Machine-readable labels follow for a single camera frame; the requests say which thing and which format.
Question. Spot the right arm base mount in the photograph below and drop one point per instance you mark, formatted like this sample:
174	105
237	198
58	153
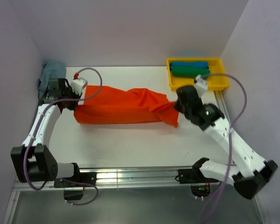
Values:
200	186

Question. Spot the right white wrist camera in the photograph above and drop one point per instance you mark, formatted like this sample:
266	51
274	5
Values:
200	85

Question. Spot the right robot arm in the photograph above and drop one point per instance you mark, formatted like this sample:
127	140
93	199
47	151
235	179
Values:
250	173

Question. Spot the orange t shirt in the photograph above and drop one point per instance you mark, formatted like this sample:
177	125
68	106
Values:
137	105

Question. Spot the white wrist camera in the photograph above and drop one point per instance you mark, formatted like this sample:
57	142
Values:
200	85
77	85

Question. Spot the yellow plastic tray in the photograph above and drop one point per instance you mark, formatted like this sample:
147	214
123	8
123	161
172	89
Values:
215	83

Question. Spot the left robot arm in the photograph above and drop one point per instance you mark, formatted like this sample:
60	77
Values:
33	160

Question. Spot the green rolled t shirt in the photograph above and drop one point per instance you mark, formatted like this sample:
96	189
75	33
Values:
188	72

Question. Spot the grey-blue crumpled t shirt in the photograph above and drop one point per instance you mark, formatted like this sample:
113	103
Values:
50	70

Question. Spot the blue rolled t shirt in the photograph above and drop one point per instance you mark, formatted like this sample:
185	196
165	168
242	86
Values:
197	64

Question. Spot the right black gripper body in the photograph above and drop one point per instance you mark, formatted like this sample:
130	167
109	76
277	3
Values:
181	108

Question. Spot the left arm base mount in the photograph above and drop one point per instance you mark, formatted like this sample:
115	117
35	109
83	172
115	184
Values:
86	178

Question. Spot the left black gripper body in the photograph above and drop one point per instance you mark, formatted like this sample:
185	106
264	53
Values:
70	94

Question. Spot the aluminium rail frame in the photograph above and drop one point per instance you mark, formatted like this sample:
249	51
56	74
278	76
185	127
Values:
125	190

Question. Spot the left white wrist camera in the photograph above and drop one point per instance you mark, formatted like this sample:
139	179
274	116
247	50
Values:
77	85

